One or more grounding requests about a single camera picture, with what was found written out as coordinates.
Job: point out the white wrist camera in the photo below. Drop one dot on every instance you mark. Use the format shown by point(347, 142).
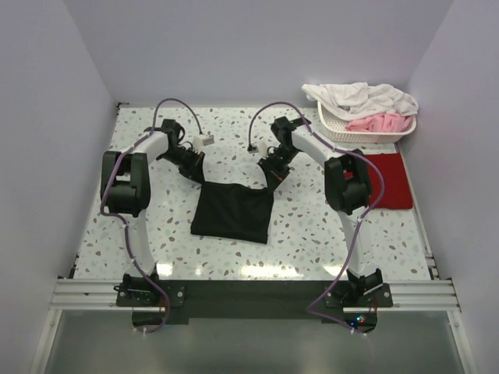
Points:
point(261, 148)
point(202, 141)

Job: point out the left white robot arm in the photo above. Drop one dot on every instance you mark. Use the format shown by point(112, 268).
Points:
point(126, 194)

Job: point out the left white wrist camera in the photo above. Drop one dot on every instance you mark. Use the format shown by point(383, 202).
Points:
point(202, 141)

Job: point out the pink crumpled t shirt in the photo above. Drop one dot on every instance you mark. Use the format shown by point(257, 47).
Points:
point(383, 123)

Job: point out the white crumpled t shirt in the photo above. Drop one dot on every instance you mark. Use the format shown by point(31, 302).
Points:
point(360, 100)

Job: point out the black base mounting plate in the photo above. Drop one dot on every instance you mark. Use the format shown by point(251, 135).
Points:
point(177, 302)

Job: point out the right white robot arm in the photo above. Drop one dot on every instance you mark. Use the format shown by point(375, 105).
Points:
point(347, 190)

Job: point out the black t shirt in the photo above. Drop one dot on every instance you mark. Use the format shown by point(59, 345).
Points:
point(233, 211)

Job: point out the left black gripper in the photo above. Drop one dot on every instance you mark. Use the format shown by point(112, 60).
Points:
point(195, 169)

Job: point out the folded red t shirt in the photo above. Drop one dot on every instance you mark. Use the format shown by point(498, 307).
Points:
point(397, 194)

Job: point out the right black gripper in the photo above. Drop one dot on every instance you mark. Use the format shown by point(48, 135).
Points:
point(274, 175)

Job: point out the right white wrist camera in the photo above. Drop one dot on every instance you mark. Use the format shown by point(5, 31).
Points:
point(261, 148)

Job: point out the white perforated laundry basket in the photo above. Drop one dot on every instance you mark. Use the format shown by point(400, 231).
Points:
point(333, 128)

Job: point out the aluminium extrusion rail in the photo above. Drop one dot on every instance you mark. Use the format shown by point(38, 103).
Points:
point(407, 295)

